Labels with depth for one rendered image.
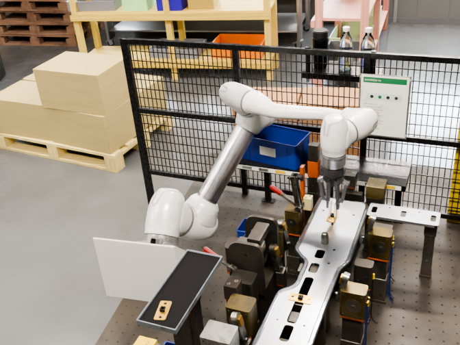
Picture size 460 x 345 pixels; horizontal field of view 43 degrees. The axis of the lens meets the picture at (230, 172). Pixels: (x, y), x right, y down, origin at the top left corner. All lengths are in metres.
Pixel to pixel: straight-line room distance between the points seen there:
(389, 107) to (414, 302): 0.87
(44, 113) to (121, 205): 1.20
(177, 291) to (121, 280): 0.69
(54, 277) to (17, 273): 0.27
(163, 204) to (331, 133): 0.82
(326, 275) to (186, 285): 0.55
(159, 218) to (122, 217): 1.91
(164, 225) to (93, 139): 2.57
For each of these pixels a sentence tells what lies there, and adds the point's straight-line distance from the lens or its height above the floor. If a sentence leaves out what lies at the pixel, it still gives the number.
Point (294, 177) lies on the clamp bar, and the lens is 2.40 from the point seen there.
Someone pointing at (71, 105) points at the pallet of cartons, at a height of 0.57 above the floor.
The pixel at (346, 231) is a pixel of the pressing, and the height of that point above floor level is 1.00.
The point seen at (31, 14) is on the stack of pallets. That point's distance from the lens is 8.75.
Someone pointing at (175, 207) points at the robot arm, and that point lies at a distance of 2.60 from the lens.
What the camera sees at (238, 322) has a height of 1.08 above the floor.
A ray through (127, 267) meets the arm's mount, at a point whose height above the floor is 0.88.
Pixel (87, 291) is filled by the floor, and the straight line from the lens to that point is 3.89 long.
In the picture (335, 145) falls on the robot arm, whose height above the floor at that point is 1.40.
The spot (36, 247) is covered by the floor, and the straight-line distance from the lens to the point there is 4.40.
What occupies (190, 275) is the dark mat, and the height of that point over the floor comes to 1.16.
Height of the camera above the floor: 2.46
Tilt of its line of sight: 30 degrees down
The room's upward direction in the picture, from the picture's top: 5 degrees counter-clockwise
